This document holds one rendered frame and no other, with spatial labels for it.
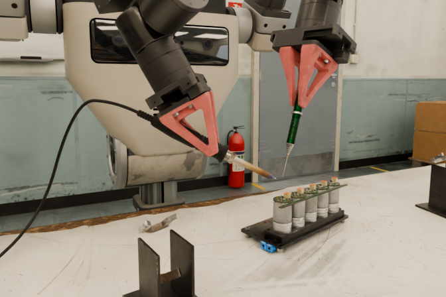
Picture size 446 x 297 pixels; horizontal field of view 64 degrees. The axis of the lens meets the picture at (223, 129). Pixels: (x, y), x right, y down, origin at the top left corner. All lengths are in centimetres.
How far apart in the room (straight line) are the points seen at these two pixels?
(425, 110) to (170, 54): 396
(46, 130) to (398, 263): 268
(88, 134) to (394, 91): 337
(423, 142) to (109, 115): 385
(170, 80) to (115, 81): 32
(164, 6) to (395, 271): 39
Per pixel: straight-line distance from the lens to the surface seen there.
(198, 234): 52
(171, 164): 80
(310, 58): 47
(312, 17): 51
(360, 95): 424
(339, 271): 45
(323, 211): 54
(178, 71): 44
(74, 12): 76
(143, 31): 45
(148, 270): 35
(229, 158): 46
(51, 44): 291
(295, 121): 49
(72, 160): 298
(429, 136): 429
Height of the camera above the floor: 96
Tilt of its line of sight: 8 degrees down
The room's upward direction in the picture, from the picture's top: straight up
